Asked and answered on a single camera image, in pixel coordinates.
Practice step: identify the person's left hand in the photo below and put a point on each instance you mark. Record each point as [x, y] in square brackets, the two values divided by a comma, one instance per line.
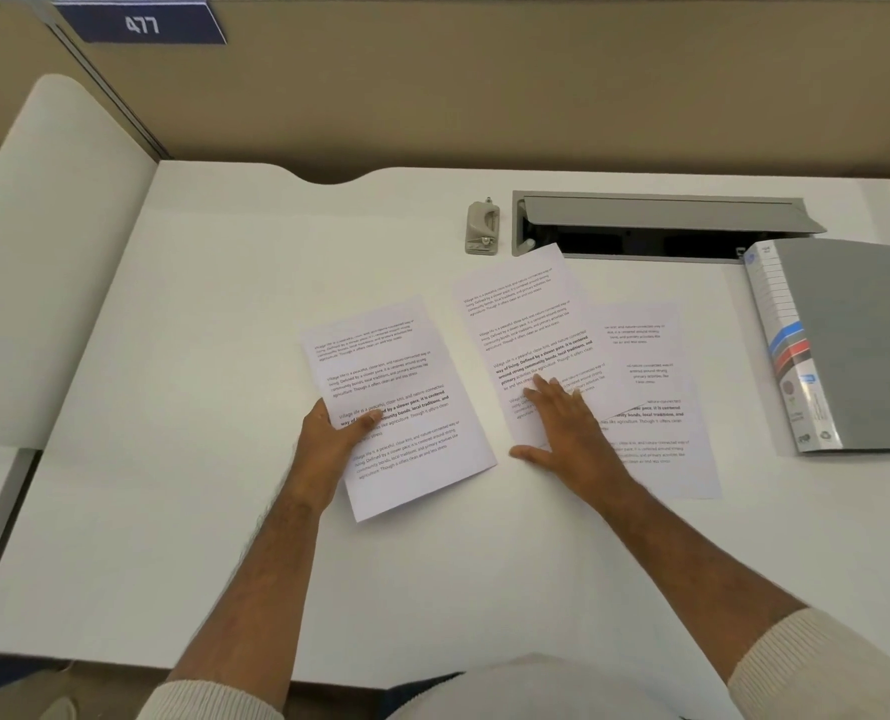
[325, 449]

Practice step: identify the cream knit sweater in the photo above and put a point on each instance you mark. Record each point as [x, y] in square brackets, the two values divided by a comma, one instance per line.
[535, 689]

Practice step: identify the blue number sign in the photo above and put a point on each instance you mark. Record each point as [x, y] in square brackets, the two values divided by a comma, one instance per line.
[141, 23]

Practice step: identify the gray shoe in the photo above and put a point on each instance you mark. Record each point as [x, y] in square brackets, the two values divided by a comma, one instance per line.
[58, 708]

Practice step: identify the dark blue trousers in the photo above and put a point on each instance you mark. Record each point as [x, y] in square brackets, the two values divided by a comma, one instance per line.
[422, 697]

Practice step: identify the gray hole punch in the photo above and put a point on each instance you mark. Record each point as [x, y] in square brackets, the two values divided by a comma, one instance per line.
[482, 228]

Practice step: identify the person's right forearm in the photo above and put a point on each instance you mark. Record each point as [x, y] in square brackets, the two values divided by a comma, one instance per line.
[685, 562]

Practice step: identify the person's right hand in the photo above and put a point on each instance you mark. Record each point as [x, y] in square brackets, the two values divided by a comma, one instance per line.
[572, 442]

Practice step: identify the wide beige partition panel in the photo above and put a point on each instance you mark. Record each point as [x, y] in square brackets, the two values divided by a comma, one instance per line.
[490, 82]

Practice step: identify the grey ring binder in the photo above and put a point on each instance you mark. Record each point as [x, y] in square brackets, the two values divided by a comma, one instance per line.
[865, 337]

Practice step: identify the person's left forearm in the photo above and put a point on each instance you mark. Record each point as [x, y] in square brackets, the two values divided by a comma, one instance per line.
[257, 584]

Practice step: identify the white curved desk divider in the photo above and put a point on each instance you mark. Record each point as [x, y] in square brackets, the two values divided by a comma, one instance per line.
[54, 254]

